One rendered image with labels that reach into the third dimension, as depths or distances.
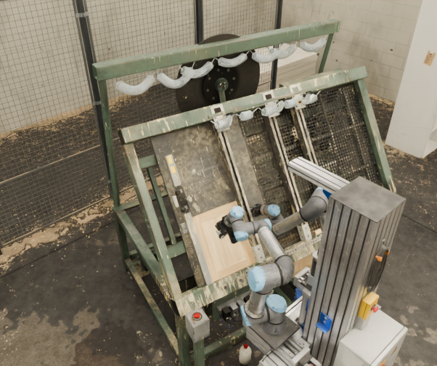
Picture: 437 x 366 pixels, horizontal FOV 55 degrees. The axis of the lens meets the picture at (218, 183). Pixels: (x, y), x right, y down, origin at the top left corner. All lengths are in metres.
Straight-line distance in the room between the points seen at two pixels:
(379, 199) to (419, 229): 3.27
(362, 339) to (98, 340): 2.33
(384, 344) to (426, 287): 2.20
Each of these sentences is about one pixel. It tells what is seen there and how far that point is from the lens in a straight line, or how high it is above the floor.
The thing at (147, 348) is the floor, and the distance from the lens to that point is 3.87.
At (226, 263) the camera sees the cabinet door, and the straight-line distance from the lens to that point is 3.10.
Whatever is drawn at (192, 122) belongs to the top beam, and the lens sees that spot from 2.96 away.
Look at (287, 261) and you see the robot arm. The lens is 2.17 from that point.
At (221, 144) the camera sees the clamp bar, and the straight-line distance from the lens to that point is 3.06.
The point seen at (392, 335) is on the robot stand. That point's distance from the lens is 2.57.
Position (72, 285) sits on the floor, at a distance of 4.47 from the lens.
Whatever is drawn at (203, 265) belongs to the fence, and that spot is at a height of 1.02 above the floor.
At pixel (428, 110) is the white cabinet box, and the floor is 0.72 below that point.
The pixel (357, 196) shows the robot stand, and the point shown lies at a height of 2.03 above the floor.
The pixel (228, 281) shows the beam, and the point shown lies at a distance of 3.09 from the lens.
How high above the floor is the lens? 3.21
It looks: 36 degrees down
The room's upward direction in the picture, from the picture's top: straight up
